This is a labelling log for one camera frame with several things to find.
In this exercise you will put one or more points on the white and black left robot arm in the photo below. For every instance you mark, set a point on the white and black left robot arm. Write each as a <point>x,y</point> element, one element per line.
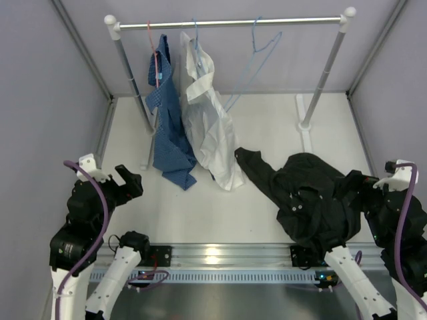
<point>73,249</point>

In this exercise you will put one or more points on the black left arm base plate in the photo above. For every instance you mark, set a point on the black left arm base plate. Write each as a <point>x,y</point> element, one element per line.
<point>157,256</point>

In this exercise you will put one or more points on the silver clothes rack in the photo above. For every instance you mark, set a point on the silver clothes rack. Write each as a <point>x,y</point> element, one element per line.
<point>304,113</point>

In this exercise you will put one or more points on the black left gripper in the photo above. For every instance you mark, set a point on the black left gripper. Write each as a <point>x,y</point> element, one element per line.
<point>132,188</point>

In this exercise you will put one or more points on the black pinstriped shirt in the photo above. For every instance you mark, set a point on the black pinstriped shirt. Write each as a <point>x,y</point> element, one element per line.
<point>304,190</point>

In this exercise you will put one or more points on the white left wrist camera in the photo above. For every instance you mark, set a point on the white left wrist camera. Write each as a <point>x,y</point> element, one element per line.
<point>89,164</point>

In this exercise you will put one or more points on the blue checkered shirt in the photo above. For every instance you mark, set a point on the blue checkered shirt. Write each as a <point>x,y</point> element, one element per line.
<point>173,154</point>

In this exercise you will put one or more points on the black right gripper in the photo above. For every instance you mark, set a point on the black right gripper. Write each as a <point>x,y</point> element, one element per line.
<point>363,184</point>

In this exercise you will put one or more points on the blue slotted cable duct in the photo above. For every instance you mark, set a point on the blue slotted cable duct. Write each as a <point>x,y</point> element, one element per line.
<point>226,276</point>

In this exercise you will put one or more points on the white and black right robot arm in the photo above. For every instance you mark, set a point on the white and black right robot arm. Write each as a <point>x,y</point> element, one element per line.
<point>397,220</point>

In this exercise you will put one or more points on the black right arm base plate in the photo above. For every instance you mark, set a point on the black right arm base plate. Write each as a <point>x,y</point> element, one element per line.
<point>305,258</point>

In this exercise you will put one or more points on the white shirt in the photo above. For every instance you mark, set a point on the white shirt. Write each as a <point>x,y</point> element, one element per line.
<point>208,127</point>

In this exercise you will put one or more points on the light blue wire hanger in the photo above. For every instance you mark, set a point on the light blue wire hanger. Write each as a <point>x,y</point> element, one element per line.
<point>259,57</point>

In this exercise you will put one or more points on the pink wire hanger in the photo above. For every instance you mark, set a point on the pink wire hanger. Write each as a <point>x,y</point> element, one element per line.
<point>154,54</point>

